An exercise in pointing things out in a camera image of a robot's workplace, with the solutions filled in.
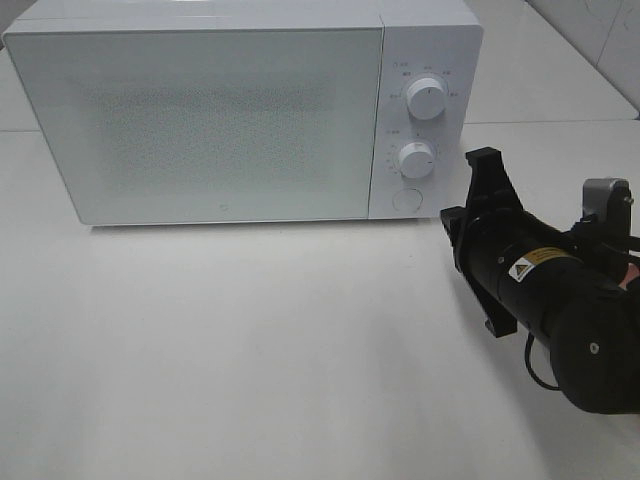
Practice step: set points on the lower white timer knob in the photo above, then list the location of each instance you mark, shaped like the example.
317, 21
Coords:
416, 160

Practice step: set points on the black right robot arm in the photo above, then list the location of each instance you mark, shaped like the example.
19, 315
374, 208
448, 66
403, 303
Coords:
570, 290

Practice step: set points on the white microwave door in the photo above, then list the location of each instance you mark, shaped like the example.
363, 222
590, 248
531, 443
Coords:
202, 127

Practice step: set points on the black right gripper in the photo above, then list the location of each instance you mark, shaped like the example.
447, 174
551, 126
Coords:
516, 265

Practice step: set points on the round door release button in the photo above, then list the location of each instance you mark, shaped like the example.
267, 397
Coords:
407, 201

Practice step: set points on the upper white power knob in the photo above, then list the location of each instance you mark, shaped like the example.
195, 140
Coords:
426, 97

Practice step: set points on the white microwave oven body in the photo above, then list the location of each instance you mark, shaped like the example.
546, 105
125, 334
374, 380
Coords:
419, 38

